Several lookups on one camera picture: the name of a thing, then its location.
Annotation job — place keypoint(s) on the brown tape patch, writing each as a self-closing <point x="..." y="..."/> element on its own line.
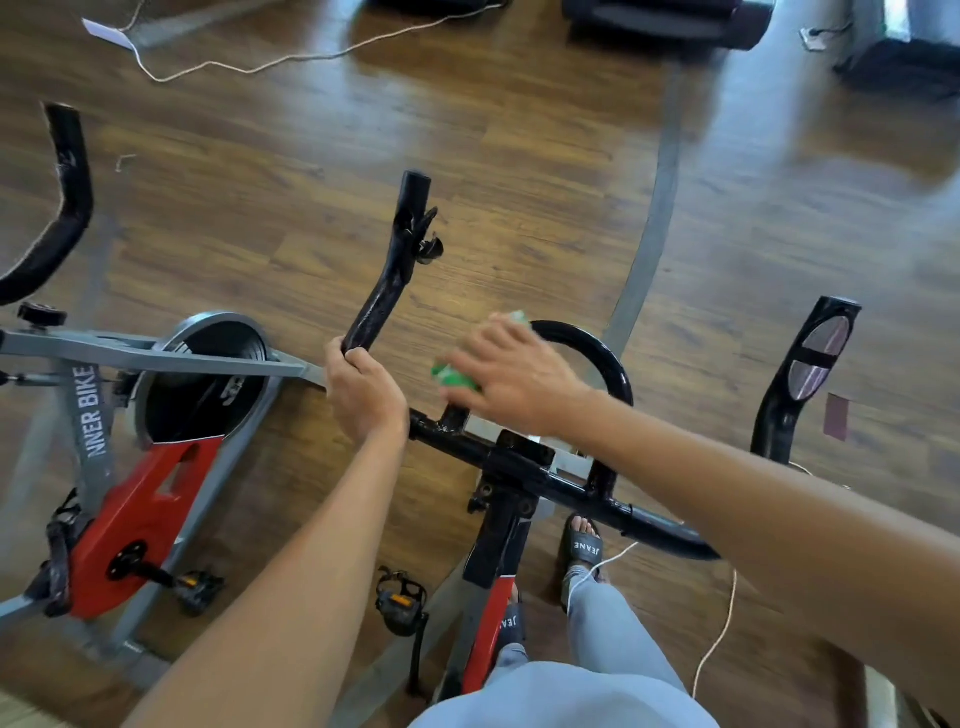
<point x="836" y="416"/>

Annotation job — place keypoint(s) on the person's right hand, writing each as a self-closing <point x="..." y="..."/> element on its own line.
<point x="518" y="375"/>

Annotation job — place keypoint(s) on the white power strip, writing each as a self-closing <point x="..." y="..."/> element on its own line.
<point x="105" y="29"/>

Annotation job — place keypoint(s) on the red and grey spin bike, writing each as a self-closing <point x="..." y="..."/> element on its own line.
<point x="398" y="255"/>
<point x="135" y="525"/>

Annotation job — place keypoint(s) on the person's left forearm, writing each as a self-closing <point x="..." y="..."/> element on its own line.
<point x="285" y="585"/>

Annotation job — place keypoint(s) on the green checkered cleaning cloth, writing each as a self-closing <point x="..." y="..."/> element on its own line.
<point x="453" y="375"/>

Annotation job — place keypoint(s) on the small grey floor plug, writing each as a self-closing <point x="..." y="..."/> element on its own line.
<point x="818" y="36"/>

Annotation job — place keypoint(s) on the black sandal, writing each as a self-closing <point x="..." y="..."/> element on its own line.
<point x="582" y="548"/>
<point x="512" y="623"/>

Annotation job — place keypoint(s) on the person's left hand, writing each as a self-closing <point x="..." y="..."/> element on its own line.
<point x="368" y="393"/>

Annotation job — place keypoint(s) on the person's right forearm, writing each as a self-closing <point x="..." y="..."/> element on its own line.
<point x="780" y="510"/>

